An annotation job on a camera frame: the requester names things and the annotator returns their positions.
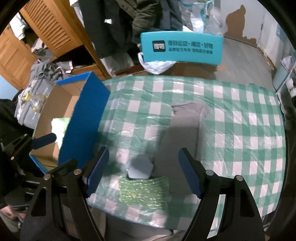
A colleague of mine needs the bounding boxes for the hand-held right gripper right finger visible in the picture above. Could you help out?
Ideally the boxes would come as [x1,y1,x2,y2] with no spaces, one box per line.
[178,147,264,241]

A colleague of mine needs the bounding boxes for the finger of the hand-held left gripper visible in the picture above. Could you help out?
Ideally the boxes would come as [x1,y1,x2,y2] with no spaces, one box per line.
[47,159,78,176]
[3,133,57,160]

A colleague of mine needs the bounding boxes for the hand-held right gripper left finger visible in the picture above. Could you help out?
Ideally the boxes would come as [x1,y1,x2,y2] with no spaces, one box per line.
[20,147,110,241]

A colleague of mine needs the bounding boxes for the light green cloth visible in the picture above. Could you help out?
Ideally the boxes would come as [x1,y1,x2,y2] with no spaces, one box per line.
[51,117,71,146]

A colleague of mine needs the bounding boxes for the blue-grey sock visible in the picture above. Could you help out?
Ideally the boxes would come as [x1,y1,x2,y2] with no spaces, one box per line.
[126,155,153,180]

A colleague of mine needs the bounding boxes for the blue cardboard box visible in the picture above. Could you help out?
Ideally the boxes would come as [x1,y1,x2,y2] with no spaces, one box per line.
[29,71,111,175]

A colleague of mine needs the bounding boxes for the grey tote bag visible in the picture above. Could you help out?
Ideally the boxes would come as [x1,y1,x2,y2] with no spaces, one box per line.
[15,79,56,130]

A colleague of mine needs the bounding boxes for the plastic bottle with yellow cap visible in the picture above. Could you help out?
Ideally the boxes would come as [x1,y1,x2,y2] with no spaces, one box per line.
[23,91,49,112]

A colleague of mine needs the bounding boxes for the person's black jacket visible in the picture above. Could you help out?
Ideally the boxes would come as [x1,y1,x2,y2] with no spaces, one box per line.
[0,98,35,144]

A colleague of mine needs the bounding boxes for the grey cloth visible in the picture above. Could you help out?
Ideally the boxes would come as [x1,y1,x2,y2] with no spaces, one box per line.
[148,102,210,197]

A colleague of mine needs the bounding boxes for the green bubble wrap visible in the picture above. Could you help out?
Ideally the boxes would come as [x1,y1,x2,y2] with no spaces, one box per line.
[118,176,170,210]

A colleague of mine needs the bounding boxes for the green white checked tablecloth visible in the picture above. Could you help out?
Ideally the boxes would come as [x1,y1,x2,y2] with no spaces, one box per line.
[89,75,287,230]

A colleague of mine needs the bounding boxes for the pile of grey clothes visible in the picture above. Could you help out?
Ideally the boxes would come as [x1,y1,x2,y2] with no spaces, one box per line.
[30,38,74,79]

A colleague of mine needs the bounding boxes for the louvered wooden wardrobe door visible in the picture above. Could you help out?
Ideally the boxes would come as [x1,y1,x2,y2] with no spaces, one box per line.
[20,0,89,57]

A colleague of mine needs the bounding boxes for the white plastic bag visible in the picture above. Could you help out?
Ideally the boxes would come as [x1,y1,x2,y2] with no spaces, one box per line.
[138,52,177,75]

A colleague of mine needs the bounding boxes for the white hanging garment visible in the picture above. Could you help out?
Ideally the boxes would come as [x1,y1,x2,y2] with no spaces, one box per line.
[10,11,30,41]

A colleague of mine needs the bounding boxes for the teal box lid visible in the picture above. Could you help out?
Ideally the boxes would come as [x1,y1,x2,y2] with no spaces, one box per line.
[140,31,223,65]

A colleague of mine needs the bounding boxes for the shoe rack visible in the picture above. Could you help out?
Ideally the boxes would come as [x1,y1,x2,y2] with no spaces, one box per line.
[272,50,296,98]

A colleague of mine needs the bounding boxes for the clear plastic bag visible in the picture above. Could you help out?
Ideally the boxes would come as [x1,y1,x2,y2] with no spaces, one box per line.
[183,0,226,36]

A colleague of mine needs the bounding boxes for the olive green jacket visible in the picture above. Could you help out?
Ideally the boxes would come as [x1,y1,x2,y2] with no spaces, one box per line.
[116,0,171,44]

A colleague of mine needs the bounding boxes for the white door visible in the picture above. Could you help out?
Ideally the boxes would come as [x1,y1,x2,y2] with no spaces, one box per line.
[258,9,281,67]

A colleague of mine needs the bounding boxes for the grey-blue jacket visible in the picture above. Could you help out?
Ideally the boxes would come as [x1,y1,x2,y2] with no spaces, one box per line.
[159,0,185,32]

